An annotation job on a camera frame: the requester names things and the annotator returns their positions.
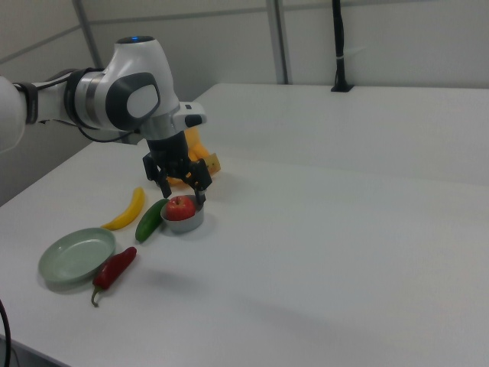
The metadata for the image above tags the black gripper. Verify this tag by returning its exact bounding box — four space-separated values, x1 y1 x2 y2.
142 129 213 206

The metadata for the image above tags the red apple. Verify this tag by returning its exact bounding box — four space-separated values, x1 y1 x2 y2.
164 194 197 222

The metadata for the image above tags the orange plush toy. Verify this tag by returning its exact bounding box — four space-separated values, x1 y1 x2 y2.
167 128 222 188

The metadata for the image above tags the grey bowl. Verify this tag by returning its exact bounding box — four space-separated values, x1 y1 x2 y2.
160 204 206 233

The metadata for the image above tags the green cucumber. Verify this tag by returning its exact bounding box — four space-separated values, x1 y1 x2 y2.
134 198 170 243

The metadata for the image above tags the yellow banana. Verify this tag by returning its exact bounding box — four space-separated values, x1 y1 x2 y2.
100 186 147 231

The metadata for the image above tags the red chili pepper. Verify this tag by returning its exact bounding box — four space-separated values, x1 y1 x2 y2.
90 246 138 307

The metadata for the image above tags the pale green plate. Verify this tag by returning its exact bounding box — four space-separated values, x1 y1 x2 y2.
37 227 117 284

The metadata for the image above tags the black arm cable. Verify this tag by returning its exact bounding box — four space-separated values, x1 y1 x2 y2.
37 119 139 144

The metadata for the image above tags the black camera stand pole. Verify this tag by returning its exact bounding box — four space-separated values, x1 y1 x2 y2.
330 0 355 93

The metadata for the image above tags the black loose cable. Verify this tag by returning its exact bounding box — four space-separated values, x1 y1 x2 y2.
0 297 18 367

